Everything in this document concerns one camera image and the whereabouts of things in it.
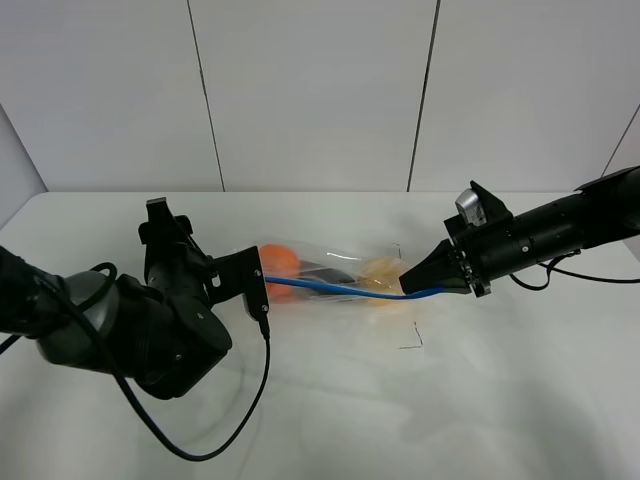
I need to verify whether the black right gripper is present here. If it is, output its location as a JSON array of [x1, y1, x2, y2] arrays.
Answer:
[[399, 212, 518, 297]]

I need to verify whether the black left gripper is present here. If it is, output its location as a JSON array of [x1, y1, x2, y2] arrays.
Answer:
[[138, 197, 213, 309]]

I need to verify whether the clear blue-zip plastic bag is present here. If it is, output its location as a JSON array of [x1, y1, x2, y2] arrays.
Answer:
[[252, 240, 444, 307]]

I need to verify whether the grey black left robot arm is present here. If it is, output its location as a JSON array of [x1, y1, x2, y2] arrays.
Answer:
[[1, 198, 232, 400]]

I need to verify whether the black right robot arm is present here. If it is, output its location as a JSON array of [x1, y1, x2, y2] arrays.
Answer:
[[399, 166, 639, 297]]

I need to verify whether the yellow pear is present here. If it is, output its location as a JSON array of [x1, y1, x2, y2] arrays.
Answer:
[[359, 257, 409, 296]]

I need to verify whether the orange fruit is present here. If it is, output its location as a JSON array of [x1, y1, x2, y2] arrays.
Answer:
[[259, 244, 301, 303]]

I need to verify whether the dark purple eggplant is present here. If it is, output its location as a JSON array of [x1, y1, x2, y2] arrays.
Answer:
[[298, 260, 356, 287]]

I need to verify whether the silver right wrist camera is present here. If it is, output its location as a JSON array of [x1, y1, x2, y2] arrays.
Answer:
[[455, 188, 486, 227]]

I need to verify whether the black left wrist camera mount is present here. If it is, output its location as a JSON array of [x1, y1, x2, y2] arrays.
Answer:
[[205, 246, 269, 323]]

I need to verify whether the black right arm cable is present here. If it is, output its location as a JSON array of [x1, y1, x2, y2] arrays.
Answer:
[[507, 249, 640, 289]]

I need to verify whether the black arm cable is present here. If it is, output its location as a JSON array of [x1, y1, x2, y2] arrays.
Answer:
[[0, 262, 272, 448], [507, 249, 640, 289]]

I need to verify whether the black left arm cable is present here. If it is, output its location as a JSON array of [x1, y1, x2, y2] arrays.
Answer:
[[0, 262, 272, 448]]

